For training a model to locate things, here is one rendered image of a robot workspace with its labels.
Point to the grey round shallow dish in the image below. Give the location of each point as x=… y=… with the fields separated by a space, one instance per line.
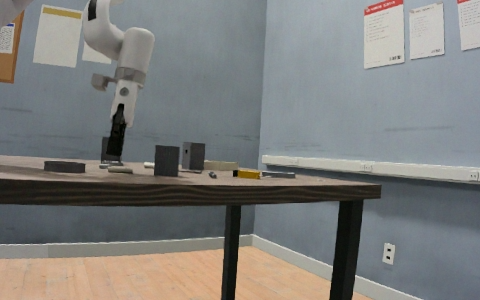
x=64 y=166

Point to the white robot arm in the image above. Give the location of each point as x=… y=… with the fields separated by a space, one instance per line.
x=136 y=44

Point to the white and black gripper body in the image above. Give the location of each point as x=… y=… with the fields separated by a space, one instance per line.
x=128 y=98

